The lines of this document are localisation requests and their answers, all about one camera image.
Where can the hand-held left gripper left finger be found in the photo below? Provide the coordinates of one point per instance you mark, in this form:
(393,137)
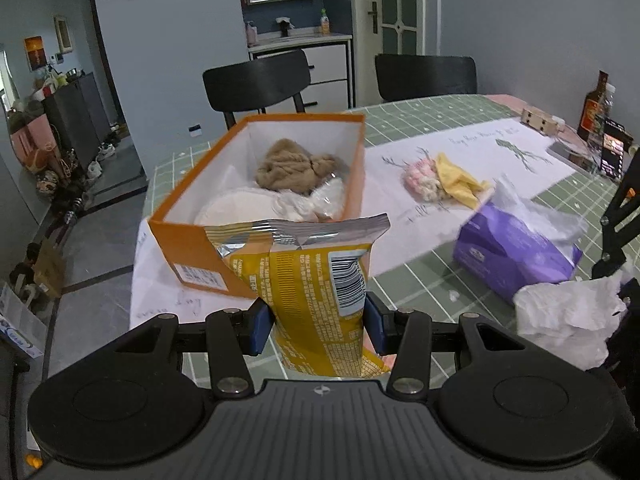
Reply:
(262,327)

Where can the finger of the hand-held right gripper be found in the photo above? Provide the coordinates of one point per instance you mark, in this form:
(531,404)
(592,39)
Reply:
(617,200)
(627,355)

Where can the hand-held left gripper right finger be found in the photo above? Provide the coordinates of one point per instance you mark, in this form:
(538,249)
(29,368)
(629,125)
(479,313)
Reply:
(375,325)

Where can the yellow snack packet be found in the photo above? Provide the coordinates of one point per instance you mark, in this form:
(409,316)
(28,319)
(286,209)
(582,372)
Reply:
(320,300)

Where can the white tissue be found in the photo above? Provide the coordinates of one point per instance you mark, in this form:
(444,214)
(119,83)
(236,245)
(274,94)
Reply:
(560,315)

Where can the orange cardboard box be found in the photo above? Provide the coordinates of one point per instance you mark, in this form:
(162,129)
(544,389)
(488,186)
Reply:
(195,255)

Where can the purple tissue pack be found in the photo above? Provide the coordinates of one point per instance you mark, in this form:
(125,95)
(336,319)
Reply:
(510,255)

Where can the white items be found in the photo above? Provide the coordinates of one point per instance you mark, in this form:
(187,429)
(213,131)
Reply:
(235,207)

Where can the clear plastic bag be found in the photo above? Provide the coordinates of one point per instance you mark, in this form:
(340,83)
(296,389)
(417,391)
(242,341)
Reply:
(325,195)

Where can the brown knitted item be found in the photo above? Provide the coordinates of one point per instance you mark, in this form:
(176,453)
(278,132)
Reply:
(290,165)

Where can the green checked tablecloth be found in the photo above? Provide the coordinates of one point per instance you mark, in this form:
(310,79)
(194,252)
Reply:
(425,270)

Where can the dark red-label bottle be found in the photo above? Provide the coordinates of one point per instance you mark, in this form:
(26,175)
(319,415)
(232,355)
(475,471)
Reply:
(590,110)

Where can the clear plastic bottle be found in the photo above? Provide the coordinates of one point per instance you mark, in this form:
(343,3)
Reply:
(607,102)

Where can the small wooden block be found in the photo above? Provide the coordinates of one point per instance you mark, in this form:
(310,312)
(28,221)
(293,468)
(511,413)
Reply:
(540,120)

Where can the pink knitted item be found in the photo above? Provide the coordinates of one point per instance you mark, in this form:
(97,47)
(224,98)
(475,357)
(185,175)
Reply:
(420,177)

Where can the yellow cloth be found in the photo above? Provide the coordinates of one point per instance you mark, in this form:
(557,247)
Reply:
(455,175)

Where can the brown paper bag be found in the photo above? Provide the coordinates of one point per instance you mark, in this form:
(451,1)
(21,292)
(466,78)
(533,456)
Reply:
(47,270)

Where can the black chair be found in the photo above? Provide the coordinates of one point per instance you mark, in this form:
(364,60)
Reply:
(255,80)
(425,75)

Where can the pile of shoes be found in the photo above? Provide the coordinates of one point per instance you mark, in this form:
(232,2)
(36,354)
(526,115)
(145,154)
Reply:
(105,152)

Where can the white blue-label box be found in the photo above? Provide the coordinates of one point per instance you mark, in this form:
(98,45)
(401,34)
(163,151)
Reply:
(17,325)

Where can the white washbasin cabinet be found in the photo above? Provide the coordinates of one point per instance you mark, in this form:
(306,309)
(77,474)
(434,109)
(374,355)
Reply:
(327,65)

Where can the dark grey cabinet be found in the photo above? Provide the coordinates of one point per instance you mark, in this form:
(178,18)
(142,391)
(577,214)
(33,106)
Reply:
(75,120)

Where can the glass panel door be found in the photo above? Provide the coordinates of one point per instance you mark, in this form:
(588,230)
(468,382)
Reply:
(400,5)

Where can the pink bottle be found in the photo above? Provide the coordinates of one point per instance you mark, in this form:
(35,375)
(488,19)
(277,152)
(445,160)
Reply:
(250,34)

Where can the pink bag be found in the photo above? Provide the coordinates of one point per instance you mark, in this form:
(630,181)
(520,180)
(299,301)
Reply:
(27,142)

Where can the green white bottle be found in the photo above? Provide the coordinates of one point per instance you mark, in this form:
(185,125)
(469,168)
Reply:
(325,22)

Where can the white framed picture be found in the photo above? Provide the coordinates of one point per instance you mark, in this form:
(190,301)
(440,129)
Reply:
(62,35)

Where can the orange framed picture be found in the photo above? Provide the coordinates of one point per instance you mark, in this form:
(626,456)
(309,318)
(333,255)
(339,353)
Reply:
(34,53)

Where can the white wall socket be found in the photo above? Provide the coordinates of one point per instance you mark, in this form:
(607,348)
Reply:
(195,130)

